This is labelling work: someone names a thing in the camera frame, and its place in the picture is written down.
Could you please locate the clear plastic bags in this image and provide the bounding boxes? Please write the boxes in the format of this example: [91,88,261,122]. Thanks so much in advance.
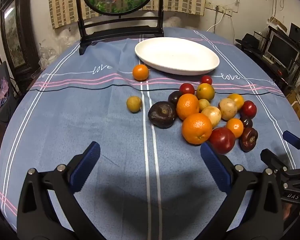
[38,44,58,67]

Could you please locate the white cable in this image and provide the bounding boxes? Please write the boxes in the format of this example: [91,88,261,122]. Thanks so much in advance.
[206,12,227,33]

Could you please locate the blue striped tablecloth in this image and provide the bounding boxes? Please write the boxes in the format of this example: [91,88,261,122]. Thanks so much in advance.
[0,27,300,240]

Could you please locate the small yellow round fruit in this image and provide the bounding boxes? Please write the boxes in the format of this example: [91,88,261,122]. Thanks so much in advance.
[199,99,211,111]

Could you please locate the large orange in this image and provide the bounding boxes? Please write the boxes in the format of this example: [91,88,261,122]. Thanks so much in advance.
[176,93,200,121]
[181,113,213,145]

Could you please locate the computer monitor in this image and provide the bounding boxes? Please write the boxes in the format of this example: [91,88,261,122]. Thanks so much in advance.
[265,32,300,68]

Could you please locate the person's right hand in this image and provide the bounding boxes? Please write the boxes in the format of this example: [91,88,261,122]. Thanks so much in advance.
[282,202,300,222]

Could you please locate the dark red wrinkled fruit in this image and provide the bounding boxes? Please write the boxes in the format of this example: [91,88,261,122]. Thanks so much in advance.
[239,127,259,153]

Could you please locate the dark purple grape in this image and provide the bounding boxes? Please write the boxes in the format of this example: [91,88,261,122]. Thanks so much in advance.
[240,116,253,128]

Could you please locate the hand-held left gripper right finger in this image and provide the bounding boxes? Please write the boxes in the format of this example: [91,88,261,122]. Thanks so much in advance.
[197,141,284,240]

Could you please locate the tan round fruit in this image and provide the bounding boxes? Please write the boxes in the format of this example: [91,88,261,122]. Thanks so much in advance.
[218,98,238,121]

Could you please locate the black speaker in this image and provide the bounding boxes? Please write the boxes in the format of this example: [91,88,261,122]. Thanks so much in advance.
[289,23,300,44]

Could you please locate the black computer desk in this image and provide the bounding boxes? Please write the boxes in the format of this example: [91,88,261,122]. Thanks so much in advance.
[235,26,300,95]

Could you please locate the white oval plate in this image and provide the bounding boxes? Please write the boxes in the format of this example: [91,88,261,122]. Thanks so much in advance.
[135,37,220,76]

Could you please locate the chair with colourful cloth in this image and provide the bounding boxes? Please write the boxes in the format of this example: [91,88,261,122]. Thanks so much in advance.
[0,61,18,130]

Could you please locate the dark wood framed painting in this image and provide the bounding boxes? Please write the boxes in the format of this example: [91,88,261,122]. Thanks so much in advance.
[0,0,40,80]

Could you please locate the small orange tangerine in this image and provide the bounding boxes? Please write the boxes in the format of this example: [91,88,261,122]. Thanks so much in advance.
[132,64,149,81]
[226,118,244,139]

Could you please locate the large dark purple fruit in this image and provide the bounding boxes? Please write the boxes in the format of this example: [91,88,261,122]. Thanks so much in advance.
[147,101,177,129]

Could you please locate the yellow-orange citrus fruit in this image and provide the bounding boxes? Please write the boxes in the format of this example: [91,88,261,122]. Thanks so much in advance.
[227,93,245,110]
[196,83,215,102]

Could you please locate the small cardboard box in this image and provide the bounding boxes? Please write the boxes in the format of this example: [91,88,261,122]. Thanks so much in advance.
[268,16,288,32]

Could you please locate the yellow-green round fruit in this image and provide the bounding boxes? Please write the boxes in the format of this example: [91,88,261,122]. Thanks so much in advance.
[126,96,143,113]

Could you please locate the white power strip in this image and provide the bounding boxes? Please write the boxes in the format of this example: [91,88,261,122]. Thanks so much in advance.
[215,5,233,16]

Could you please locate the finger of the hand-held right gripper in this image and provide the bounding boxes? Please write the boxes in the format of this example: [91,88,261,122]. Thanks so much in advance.
[260,149,300,183]
[282,130,300,155]

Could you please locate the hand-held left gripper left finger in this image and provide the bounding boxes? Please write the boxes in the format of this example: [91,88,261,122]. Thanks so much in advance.
[16,141,108,240]

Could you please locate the pale yellow round fruit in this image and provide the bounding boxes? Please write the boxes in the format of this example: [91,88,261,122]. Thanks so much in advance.
[201,106,222,128]

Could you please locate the white plastic bag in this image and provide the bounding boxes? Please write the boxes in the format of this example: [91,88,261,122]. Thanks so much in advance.
[165,16,200,28]

